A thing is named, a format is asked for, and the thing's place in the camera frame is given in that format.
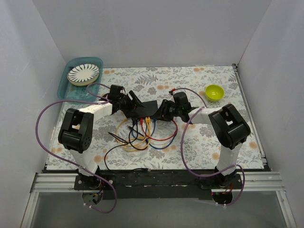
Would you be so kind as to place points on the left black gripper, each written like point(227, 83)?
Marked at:
point(129, 103)

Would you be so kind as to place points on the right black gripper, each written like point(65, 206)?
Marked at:
point(164, 109)

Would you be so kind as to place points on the black network switch box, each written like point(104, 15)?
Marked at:
point(147, 110)

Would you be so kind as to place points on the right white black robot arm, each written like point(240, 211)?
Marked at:
point(229, 126)

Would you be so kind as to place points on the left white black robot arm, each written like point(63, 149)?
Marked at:
point(76, 131)

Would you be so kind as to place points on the floral patterned table mat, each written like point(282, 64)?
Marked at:
point(201, 148)

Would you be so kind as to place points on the striped white plate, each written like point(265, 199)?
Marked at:
point(83, 74)

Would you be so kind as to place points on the lime green bowl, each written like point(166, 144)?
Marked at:
point(214, 93)

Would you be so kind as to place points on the teal plastic tray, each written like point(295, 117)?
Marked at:
point(66, 90)

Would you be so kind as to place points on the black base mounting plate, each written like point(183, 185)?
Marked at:
point(155, 184)

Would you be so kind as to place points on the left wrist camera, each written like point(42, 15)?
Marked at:
point(116, 91)

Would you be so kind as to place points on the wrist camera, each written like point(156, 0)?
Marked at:
point(181, 101)
point(116, 91)

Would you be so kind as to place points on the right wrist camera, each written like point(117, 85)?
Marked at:
point(181, 101)

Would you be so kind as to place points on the aluminium frame rail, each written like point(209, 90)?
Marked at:
point(252, 181)

